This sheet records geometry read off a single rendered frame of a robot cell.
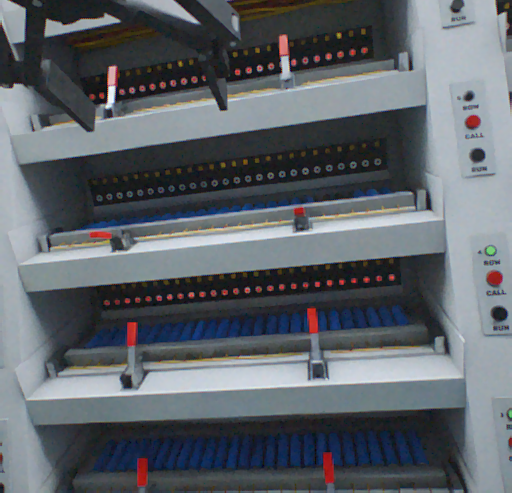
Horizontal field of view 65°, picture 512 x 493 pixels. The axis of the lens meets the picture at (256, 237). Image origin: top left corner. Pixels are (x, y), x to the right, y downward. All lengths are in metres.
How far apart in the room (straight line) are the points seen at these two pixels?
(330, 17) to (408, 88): 0.31
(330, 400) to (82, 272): 0.39
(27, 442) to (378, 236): 0.58
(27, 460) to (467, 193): 0.71
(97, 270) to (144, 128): 0.22
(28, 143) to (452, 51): 0.61
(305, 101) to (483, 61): 0.23
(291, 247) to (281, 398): 0.20
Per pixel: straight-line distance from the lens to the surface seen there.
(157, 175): 0.77
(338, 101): 0.59
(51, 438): 0.78
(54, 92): 0.40
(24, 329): 0.71
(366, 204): 0.60
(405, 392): 0.58
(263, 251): 0.55
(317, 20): 0.86
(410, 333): 0.63
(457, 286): 0.57
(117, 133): 0.65
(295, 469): 0.69
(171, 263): 0.59
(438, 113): 0.59
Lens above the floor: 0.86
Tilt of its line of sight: 4 degrees up
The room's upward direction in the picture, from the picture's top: 6 degrees counter-clockwise
